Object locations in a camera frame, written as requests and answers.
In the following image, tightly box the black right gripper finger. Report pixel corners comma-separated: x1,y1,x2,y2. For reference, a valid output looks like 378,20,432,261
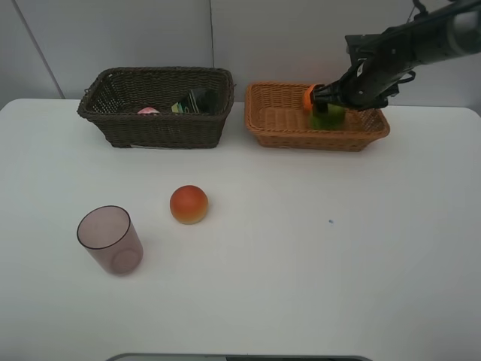
313,102,328,114

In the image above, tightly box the dark brown wicker basket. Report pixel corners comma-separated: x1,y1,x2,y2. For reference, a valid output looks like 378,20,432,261
77,67,234,149

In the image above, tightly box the translucent purple plastic cup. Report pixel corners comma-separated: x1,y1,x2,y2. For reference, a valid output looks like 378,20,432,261
76,205,144,275

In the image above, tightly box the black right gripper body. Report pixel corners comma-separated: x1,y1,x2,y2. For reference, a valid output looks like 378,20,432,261
313,81,388,111

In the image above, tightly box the green lime fruit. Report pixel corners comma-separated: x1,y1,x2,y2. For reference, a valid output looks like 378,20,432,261
310,104,346,130

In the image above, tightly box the dark green bottle black cap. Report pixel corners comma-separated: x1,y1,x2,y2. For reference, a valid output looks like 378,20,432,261
171,87,218,114

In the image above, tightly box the light orange wicker basket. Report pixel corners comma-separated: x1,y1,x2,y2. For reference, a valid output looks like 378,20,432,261
244,82,390,152

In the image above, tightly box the orange tangerine fruit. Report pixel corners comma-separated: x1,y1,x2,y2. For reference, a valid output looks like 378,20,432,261
302,84,324,114

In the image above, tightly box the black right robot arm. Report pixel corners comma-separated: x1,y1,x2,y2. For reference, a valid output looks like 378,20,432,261
309,1,480,113

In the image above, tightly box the red yellow peach fruit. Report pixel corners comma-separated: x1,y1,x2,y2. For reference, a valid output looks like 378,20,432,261
170,185,209,224

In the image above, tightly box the pink bottle white cap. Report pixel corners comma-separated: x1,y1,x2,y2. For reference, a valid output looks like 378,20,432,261
138,107,159,114

